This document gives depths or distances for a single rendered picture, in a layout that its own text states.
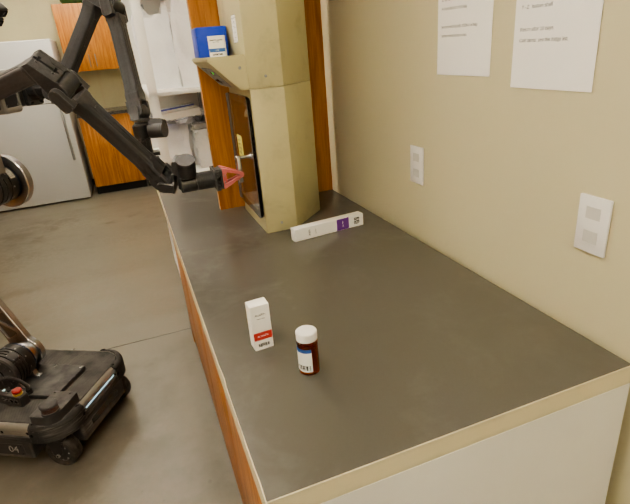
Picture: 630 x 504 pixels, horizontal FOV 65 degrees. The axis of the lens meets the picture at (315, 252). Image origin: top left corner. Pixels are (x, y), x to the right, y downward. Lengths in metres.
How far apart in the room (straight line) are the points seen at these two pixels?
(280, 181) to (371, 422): 0.99
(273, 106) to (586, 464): 1.24
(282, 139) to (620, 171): 0.99
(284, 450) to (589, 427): 0.58
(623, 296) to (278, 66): 1.11
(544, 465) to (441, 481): 0.23
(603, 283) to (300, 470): 0.68
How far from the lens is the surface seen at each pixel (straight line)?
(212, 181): 1.62
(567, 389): 0.98
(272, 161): 1.63
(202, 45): 1.75
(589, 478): 1.20
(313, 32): 2.05
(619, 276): 1.08
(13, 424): 2.37
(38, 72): 1.53
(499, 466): 0.98
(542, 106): 1.15
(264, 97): 1.60
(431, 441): 0.84
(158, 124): 1.96
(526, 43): 1.18
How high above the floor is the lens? 1.52
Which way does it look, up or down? 23 degrees down
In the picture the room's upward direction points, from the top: 5 degrees counter-clockwise
